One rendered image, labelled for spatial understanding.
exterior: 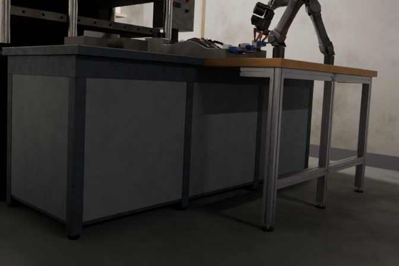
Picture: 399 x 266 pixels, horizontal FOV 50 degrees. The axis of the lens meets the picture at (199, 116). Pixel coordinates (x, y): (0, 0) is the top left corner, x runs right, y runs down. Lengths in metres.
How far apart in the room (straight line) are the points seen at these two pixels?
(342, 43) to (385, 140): 0.94
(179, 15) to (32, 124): 1.69
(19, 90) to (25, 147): 0.28
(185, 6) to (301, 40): 1.39
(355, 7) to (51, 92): 2.96
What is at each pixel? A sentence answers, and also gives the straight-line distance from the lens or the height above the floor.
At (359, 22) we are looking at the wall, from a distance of 4.14.
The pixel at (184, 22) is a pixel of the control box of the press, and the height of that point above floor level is 1.13.
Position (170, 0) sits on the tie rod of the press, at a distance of 3.17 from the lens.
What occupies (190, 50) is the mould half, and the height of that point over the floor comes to 0.84.
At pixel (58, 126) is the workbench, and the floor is 0.46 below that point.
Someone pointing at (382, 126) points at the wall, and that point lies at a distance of 4.02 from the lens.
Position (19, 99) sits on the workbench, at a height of 0.55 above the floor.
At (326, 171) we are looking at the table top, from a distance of 2.51.
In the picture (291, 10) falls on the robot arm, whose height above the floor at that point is 1.05.
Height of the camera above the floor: 0.68
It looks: 5 degrees down
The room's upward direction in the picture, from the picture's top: 3 degrees clockwise
